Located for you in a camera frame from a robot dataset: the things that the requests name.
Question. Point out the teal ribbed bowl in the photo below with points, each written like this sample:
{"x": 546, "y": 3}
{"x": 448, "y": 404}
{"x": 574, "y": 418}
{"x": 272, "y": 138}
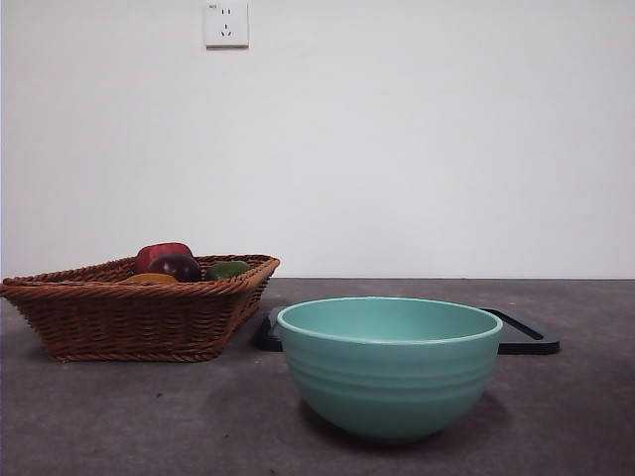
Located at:
{"x": 387, "y": 387}

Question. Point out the orange-brown oval fruit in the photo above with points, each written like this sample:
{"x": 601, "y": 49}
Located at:
{"x": 149, "y": 278}

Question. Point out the green fruit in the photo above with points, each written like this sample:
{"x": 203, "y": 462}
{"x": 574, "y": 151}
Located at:
{"x": 225, "y": 270}

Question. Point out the dark purple round fruit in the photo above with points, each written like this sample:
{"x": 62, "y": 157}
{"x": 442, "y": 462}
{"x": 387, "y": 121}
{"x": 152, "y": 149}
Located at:
{"x": 173, "y": 268}

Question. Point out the red apple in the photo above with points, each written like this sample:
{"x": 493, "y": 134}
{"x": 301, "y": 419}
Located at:
{"x": 159, "y": 250}

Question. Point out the brown wicker basket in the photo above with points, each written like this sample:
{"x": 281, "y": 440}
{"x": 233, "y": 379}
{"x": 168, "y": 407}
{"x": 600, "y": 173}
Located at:
{"x": 124, "y": 322}

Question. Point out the black rectangular tray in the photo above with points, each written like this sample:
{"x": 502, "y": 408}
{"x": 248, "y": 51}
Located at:
{"x": 526, "y": 344}

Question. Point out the white wall socket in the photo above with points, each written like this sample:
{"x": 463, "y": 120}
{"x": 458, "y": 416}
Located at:
{"x": 227, "y": 25}

